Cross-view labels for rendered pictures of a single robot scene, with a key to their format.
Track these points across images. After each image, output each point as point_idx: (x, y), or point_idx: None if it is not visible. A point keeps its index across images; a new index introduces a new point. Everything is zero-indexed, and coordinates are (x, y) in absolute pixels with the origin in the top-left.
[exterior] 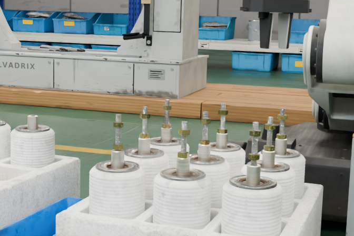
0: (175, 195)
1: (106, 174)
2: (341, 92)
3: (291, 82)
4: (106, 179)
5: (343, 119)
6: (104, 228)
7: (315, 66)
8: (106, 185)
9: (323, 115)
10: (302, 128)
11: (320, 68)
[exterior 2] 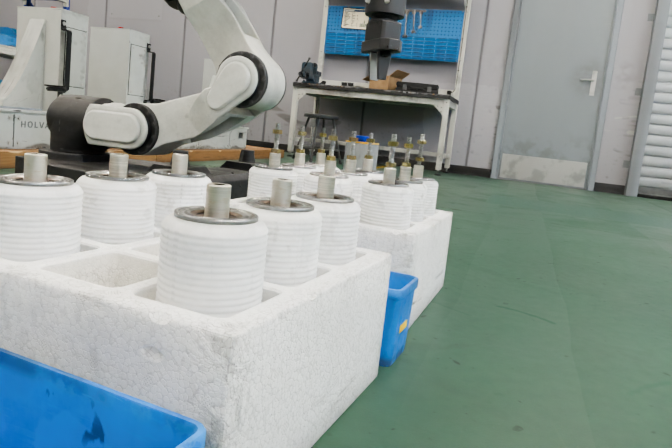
0: (426, 194)
1: (410, 188)
2: (236, 116)
3: None
4: (413, 193)
5: (180, 142)
6: (425, 234)
7: (261, 93)
8: (412, 198)
9: (147, 141)
10: (53, 161)
11: (262, 95)
